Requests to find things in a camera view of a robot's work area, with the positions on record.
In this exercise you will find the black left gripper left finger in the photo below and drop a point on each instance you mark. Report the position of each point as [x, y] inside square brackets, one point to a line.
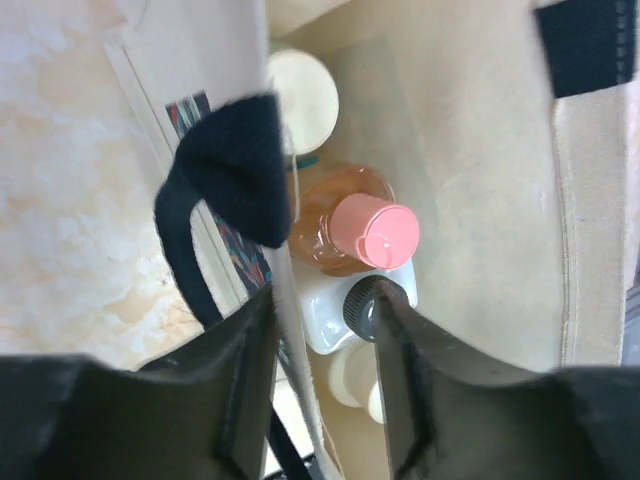
[201, 411]

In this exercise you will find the green bottle beige cap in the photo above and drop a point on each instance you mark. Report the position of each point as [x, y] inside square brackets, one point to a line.
[308, 101]

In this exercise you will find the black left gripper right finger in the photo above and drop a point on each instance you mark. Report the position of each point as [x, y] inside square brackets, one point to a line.
[455, 412]

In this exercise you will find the orange lotion bottle pink cap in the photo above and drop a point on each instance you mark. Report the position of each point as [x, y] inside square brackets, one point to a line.
[348, 221]

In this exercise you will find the white bottle grey cap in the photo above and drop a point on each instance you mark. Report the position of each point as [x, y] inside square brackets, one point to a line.
[322, 300]

